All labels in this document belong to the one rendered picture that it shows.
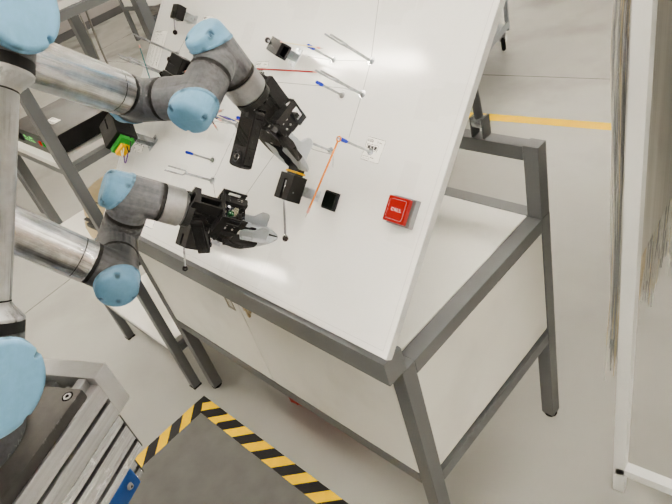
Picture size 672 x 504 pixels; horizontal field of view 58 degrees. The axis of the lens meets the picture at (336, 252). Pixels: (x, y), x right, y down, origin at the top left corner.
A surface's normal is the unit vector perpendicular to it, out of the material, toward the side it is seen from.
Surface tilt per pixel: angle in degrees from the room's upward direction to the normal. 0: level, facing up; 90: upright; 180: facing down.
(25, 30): 84
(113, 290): 90
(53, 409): 0
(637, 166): 90
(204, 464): 0
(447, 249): 0
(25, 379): 96
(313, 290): 45
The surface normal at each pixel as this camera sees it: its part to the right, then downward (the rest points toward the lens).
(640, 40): -0.58, 0.60
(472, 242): -0.25, -0.77
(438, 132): -0.64, -0.13
